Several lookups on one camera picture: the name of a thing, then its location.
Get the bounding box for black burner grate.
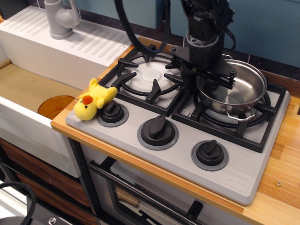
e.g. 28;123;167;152
172;82;289;153
99;49;185;117

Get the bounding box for oven door with handle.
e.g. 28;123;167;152
88;156;211;225

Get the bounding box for orange plastic plate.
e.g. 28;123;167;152
37;95;75;120

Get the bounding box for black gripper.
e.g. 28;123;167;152
170;32;236;95

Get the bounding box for black left burner grate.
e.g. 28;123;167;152
99;49;185;117

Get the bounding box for white toy sink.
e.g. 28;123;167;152
0;6;130;178

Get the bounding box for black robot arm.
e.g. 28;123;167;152
170;0;237;92

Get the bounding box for stainless steel pan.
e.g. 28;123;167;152
197;59;267;122

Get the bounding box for black stove knob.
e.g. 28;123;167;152
137;115;179;151
96;101;129;128
191;140;229;172

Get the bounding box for black left stove knob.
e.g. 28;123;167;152
96;101;129;128

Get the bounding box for grey toy stove top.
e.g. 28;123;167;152
66;49;290;205

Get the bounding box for black right burner grate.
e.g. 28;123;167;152
172;82;289;153

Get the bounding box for yellow stuffed duck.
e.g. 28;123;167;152
74;78;118;122

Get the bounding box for black braided cable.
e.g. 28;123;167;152
0;180;38;225

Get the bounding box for grey toy faucet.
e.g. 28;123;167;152
44;0;81;40

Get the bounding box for black middle stove knob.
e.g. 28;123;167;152
137;115;179;151

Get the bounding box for wooden drawer cabinet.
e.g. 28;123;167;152
0;139;99;225

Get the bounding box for black right stove knob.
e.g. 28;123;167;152
191;140;229;172

